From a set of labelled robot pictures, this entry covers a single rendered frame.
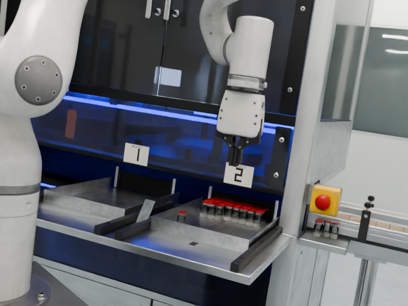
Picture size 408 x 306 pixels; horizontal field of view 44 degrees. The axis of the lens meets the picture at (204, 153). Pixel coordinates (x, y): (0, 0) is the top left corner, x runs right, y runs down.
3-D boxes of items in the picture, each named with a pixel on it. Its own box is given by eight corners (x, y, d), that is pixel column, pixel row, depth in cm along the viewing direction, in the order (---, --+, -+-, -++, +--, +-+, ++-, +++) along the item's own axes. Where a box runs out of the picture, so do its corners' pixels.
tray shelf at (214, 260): (96, 189, 174) (97, 184, 174) (296, 236, 149) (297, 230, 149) (-11, 212, 130) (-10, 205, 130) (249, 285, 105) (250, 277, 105)
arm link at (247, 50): (218, 73, 116) (247, 76, 109) (226, 14, 114) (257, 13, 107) (243, 78, 121) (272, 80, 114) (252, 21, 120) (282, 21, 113)
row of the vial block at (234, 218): (203, 214, 152) (206, 198, 151) (261, 227, 146) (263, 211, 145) (201, 215, 150) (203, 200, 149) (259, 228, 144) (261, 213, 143)
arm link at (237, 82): (271, 81, 117) (269, 94, 117) (235, 76, 120) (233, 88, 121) (261, 78, 109) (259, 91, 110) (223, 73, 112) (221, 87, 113)
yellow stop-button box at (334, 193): (312, 207, 145) (317, 183, 145) (338, 212, 143) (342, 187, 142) (308, 211, 138) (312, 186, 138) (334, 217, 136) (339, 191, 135)
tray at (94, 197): (109, 186, 172) (110, 176, 172) (178, 203, 163) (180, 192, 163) (42, 201, 141) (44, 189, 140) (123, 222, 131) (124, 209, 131)
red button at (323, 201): (315, 206, 139) (317, 192, 138) (330, 209, 137) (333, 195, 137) (312, 209, 135) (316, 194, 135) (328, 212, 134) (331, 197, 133)
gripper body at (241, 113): (271, 90, 117) (263, 138, 118) (229, 84, 120) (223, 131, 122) (262, 88, 110) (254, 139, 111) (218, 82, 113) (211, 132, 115)
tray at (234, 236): (200, 207, 160) (201, 197, 160) (280, 226, 151) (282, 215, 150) (149, 229, 129) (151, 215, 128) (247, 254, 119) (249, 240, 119)
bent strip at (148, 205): (142, 220, 136) (146, 198, 135) (152, 222, 135) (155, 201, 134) (115, 231, 123) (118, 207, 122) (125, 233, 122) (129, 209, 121)
